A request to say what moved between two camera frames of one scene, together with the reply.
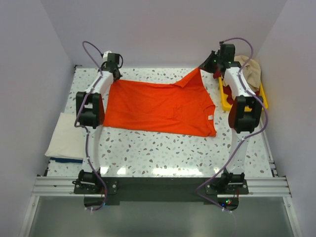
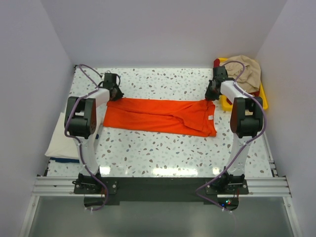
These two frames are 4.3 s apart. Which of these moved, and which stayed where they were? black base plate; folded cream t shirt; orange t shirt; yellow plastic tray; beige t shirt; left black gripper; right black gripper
Moved: left black gripper; right black gripper; orange t shirt
Stayed: folded cream t shirt; black base plate; beige t shirt; yellow plastic tray
